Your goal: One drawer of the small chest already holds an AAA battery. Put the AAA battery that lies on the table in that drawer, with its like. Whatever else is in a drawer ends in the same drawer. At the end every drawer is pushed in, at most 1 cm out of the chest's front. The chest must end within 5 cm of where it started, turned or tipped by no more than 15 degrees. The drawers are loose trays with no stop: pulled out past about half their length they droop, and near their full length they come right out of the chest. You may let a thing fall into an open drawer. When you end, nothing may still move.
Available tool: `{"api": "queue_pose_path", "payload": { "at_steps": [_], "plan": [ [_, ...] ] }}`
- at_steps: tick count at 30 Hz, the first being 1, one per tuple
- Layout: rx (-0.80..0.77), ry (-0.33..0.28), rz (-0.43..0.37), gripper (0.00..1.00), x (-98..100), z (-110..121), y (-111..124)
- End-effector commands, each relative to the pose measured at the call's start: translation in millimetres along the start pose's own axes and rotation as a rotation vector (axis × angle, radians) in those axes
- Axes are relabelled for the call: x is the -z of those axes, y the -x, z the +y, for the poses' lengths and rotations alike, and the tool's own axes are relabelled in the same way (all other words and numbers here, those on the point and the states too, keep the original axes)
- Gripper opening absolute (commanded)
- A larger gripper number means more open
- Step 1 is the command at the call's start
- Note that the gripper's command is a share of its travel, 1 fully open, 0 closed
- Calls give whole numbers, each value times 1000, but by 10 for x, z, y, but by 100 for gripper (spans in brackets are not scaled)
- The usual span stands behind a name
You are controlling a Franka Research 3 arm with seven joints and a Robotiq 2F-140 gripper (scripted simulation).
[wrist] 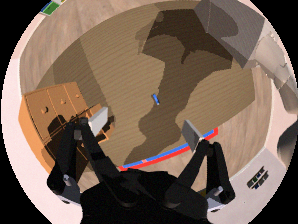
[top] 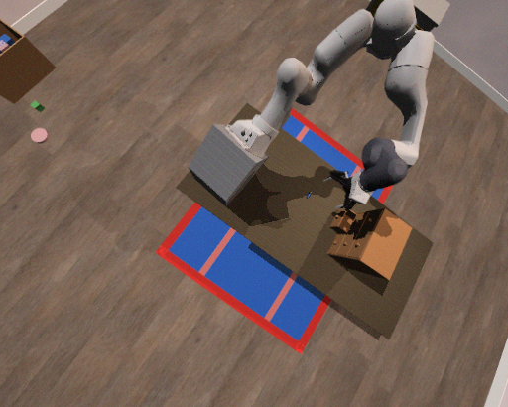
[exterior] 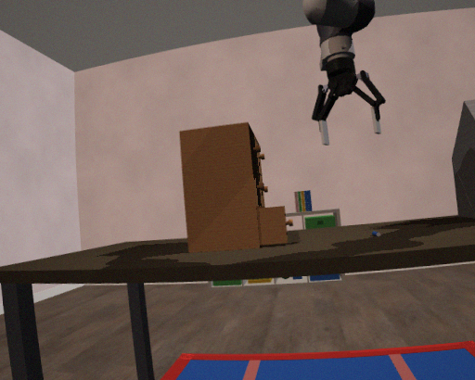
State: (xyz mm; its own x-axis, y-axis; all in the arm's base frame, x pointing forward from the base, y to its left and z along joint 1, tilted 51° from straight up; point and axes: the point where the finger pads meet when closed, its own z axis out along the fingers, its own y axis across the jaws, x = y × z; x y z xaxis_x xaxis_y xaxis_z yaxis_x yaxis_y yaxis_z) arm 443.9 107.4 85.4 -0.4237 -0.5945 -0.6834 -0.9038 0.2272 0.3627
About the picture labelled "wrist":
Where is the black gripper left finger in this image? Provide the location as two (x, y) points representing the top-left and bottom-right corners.
(46, 107), (139, 207)

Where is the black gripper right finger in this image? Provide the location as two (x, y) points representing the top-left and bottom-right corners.
(161, 119), (235, 212)

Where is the brown wooden chest of drawers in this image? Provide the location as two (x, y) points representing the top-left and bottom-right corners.
(18, 82), (89, 184)

